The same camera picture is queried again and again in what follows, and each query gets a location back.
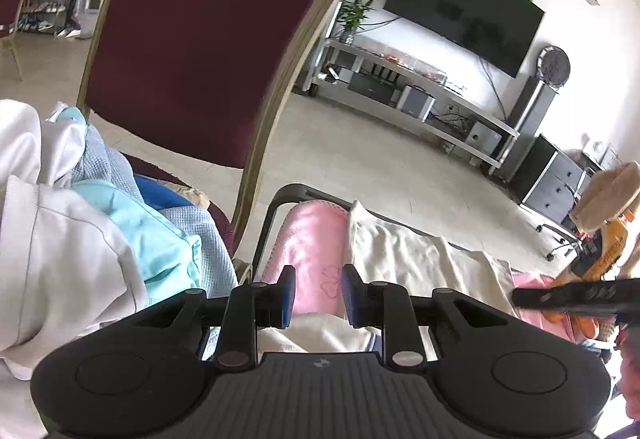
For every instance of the beige sweatshirt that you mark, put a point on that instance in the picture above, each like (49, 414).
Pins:
(410, 249)

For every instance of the small white fan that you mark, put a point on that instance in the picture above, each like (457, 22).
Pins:
(597, 146)

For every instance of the silver box speaker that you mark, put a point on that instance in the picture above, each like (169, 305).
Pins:
(417, 101)

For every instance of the beige fleece coat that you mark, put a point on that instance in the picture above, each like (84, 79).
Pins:
(610, 199)

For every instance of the orange juice bottle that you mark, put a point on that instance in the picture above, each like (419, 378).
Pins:
(610, 239)

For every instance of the potted green plant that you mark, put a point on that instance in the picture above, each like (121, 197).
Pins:
(352, 14)

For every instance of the metal television stand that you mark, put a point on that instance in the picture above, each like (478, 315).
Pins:
(487, 119)

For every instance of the black drawer cabinet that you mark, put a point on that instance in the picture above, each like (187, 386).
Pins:
(550, 179)

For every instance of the tan cloth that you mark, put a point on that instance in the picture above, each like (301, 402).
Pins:
(192, 196)

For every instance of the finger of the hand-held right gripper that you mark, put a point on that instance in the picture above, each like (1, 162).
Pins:
(575, 295)

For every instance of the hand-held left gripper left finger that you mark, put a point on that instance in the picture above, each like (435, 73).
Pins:
(287, 298)

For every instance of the light blue knit garment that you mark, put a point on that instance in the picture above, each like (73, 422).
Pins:
(107, 159)

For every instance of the white garment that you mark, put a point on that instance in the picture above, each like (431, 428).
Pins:
(50, 244)

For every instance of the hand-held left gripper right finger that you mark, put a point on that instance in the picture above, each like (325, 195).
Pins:
(351, 299)

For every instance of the pink printed towel blanket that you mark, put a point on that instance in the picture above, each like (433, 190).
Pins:
(315, 239)

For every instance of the round dark decorative plate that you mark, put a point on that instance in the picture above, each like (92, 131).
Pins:
(554, 66)

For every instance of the cyan garment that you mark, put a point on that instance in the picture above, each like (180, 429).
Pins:
(150, 239)

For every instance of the pink towel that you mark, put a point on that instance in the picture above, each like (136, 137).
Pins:
(274, 200)

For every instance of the tall grey floor speaker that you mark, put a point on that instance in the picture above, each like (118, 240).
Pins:
(527, 124)

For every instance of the wall television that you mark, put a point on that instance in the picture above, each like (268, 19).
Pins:
(460, 4)

